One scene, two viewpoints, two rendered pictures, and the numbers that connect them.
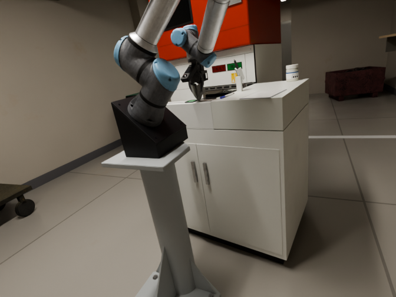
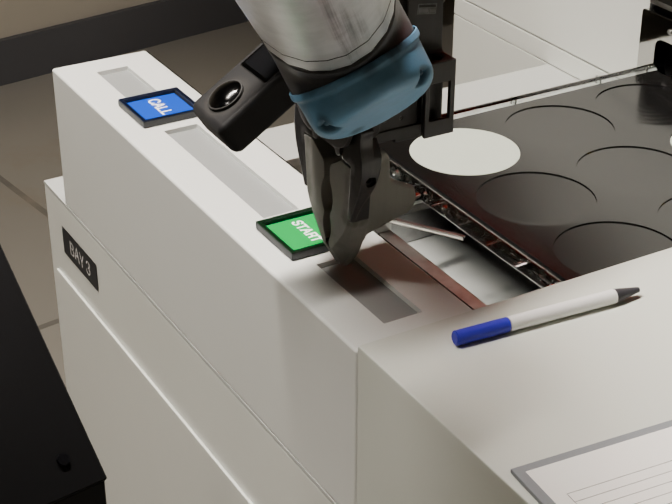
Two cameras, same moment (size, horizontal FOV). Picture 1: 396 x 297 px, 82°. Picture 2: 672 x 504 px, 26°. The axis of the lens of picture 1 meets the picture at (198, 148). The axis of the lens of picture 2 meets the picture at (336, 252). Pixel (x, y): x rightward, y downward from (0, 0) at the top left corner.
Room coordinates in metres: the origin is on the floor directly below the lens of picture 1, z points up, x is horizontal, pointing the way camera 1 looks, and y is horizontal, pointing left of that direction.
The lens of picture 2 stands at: (0.43, -0.39, 1.46)
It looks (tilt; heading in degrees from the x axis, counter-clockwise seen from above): 29 degrees down; 23
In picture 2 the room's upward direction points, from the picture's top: straight up
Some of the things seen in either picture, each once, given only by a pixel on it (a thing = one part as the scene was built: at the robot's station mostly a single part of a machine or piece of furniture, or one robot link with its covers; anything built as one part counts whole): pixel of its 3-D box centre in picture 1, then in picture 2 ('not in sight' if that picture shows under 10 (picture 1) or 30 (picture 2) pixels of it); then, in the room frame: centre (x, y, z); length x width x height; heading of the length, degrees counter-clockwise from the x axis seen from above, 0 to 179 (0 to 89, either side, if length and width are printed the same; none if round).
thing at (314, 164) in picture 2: (197, 92); (353, 189); (1.27, -0.05, 1.01); 0.06 x 0.03 x 0.09; 143
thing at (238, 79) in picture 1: (240, 79); not in sight; (1.36, -0.31, 1.03); 0.06 x 0.04 x 0.13; 143
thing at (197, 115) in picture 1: (176, 114); (232, 247); (1.35, 0.09, 0.89); 0.55 x 0.09 x 0.14; 53
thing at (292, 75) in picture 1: (291, 72); not in sight; (1.44, -0.65, 1.01); 0.07 x 0.07 x 0.10
